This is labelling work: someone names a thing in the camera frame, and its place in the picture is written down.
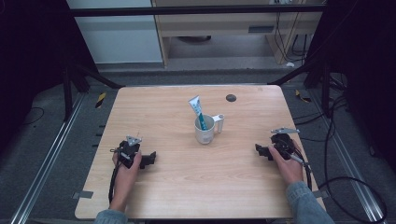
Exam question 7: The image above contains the teal and white toothpaste tube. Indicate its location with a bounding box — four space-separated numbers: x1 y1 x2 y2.
188 95 209 131

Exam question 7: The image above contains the yellow and black tape strip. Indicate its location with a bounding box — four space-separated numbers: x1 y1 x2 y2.
94 91 107 109
294 89 312 104

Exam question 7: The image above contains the white cup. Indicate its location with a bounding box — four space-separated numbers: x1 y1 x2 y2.
194 113 225 146

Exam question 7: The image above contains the black horizontal frame bar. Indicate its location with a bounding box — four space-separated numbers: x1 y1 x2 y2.
68 4 327 18

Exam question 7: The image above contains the aluminium floor rail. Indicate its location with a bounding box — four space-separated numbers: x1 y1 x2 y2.
307 89 388 224
8 92 86 224

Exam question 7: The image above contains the black floor cable loop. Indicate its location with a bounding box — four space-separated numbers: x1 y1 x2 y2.
317 92 389 224

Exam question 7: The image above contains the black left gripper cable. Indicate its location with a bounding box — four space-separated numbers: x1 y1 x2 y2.
107 161 123 205

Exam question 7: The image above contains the person's right hand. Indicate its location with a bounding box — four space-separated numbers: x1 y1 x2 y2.
268 145 304 187

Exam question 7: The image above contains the light wooden desk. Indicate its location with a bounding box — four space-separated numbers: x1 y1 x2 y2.
151 0 327 67

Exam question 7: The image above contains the grey table bracket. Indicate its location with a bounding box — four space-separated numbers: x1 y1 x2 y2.
312 189 331 200

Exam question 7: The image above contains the person's left hand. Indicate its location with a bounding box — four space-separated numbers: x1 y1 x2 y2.
111 150 143 189

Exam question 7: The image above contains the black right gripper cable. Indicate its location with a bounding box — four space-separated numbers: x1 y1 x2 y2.
289 151 314 191

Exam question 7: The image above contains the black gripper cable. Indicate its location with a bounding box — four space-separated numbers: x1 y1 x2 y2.
107 161 123 205
289 151 314 191

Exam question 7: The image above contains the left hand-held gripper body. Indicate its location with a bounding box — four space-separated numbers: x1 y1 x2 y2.
109 134 148 170

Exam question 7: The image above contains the black metal stand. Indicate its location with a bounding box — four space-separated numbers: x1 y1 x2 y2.
61 61 126 123
266 57 332 117

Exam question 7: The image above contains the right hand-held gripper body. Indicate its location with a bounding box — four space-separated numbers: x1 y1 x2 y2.
270 126 302 161

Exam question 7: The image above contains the dark curtain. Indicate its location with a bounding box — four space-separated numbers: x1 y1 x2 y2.
306 0 396 175
0 0 94 150

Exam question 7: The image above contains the white cabinet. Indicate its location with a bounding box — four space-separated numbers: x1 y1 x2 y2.
65 0 163 65

